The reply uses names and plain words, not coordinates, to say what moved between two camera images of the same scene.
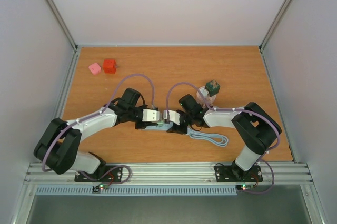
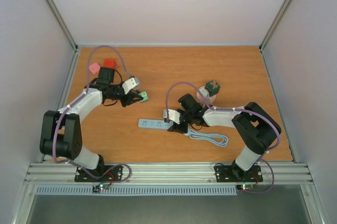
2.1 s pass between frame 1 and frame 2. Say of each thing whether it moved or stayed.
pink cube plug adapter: stayed
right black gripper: stayed
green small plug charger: moved
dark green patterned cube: stayed
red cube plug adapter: stayed
